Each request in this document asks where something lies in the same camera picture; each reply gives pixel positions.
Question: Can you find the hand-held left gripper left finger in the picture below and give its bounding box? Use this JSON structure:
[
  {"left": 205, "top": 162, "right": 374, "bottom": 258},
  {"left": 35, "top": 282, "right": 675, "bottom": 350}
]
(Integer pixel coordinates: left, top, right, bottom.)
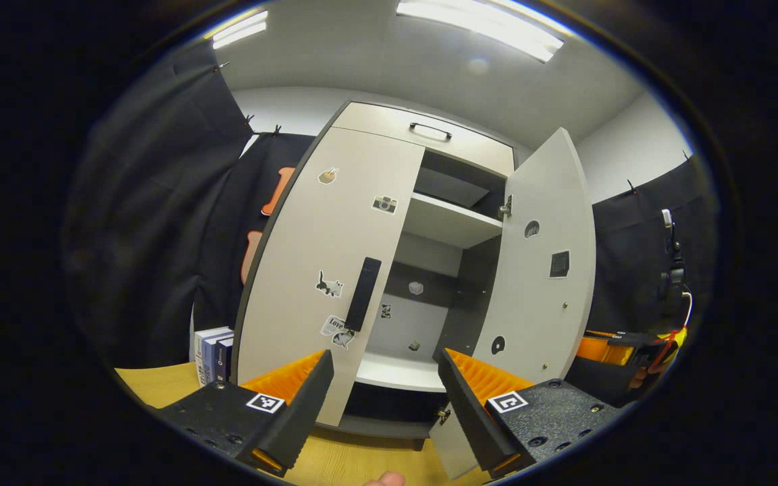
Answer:
[{"left": 153, "top": 349, "right": 336, "bottom": 479}]

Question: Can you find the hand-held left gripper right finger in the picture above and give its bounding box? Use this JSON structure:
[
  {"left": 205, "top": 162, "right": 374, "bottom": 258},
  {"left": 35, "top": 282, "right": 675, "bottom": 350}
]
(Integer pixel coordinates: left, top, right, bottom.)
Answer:
[{"left": 433, "top": 347, "right": 623, "bottom": 480}]

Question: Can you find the white shoe cabinet door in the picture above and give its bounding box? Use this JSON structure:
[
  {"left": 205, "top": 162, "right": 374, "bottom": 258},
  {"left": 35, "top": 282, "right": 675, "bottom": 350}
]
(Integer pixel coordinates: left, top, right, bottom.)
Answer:
[
  {"left": 235, "top": 126, "right": 427, "bottom": 427},
  {"left": 428, "top": 127, "right": 597, "bottom": 480}
]

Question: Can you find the black door handle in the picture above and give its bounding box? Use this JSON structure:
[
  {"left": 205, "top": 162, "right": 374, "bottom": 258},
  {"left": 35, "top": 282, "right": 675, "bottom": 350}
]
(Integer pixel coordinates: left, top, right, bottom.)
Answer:
[{"left": 344, "top": 256, "right": 383, "bottom": 332}]

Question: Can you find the grey double-door shoe cabinet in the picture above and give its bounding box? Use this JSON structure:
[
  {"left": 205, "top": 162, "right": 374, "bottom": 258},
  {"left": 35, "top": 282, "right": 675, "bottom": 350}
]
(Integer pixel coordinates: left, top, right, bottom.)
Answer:
[{"left": 230, "top": 100, "right": 518, "bottom": 452}]

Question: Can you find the blue box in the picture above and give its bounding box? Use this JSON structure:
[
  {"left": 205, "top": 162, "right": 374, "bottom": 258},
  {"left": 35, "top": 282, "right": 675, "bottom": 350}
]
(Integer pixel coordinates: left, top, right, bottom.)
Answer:
[{"left": 203, "top": 332, "right": 234, "bottom": 385}]

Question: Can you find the white box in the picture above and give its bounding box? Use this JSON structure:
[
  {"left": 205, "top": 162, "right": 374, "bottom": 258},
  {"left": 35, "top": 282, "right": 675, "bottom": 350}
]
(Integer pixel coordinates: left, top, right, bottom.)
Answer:
[{"left": 193, "top": 327, "right": 231, "bottom": 387}]

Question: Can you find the wide ceiling light panel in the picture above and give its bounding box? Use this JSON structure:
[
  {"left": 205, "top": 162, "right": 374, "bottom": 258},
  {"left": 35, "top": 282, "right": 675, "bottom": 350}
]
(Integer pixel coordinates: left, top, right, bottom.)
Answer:
[{"left": 396, "top": 0, "right": 565, "bottom": 63}]

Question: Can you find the narrow ceiling light strip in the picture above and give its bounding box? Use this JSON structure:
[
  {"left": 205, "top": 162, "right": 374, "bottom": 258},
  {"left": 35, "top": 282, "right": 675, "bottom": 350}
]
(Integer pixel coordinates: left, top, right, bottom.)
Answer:
[{"left": 203, "top": 8, "right": 269, "bottom": 50}]

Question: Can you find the black curved cabinet handle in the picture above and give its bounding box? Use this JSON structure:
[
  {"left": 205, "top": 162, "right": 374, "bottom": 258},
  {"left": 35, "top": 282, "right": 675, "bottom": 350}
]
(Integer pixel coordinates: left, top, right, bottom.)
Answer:
[{"left": 409, "top": 122, "right": 453, "bottom": 142}]

